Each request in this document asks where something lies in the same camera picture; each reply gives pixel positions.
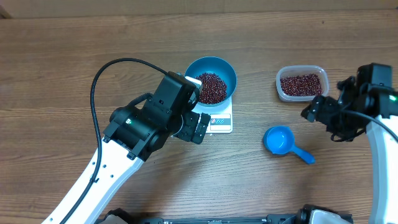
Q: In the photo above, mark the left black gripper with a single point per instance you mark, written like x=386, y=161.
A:
x=191, y=119

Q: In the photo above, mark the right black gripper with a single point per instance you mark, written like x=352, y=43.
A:
x=318, y=111

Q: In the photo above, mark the blue plastic measuring scoop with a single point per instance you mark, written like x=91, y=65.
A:
x=280, y=141

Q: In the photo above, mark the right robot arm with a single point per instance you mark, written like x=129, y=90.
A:
x=367, y=105

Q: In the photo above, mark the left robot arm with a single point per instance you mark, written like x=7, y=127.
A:
x=134, y=132

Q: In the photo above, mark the white digital kitchen scale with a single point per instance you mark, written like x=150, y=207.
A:
x=221, y=121

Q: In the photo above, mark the blue metal bowl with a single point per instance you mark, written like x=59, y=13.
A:
x=214, y=65

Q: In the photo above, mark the red adzuki beans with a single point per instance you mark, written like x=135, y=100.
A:
x=213, y=88

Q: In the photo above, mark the clear plastic food container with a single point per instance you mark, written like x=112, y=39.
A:
x=300, y=83

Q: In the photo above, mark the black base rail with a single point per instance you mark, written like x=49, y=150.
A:
x=307, y=214

